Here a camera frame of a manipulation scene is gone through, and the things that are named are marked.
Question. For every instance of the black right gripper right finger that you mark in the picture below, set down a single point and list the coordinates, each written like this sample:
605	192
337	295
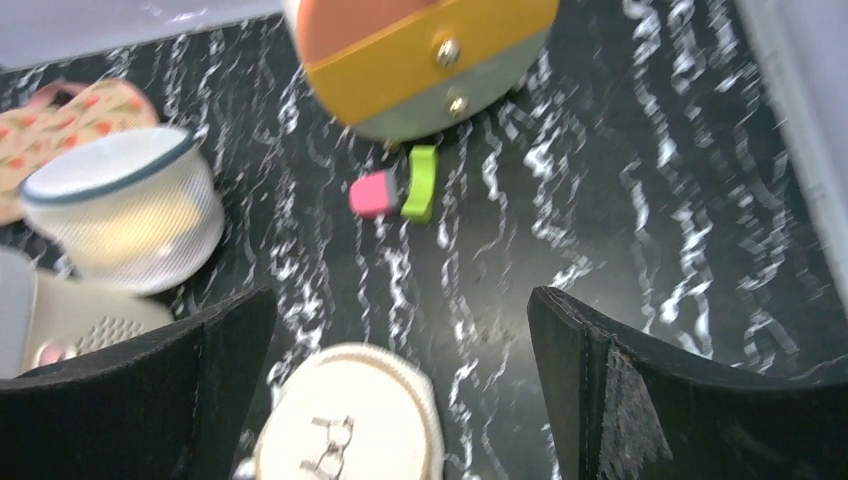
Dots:
623	404

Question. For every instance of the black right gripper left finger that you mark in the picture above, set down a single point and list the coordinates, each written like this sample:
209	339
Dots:
168	404

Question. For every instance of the beige-trimmed white mesh laundry bag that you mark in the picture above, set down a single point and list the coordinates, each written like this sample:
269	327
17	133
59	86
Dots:
352	411

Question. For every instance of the cream plastic laundry basket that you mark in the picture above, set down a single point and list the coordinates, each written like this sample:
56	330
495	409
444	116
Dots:
46	319

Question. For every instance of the blue-trimmed white mesh laundry bag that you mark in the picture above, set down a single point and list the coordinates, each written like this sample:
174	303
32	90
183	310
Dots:
136	211

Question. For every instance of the green block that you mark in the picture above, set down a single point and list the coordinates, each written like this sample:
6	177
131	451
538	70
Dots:
423	163

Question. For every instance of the pink block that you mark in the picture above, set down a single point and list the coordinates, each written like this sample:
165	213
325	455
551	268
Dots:
374	195

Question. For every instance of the cream round drawer cabinet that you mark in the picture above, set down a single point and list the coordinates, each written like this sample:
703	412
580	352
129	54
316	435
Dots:
398	70

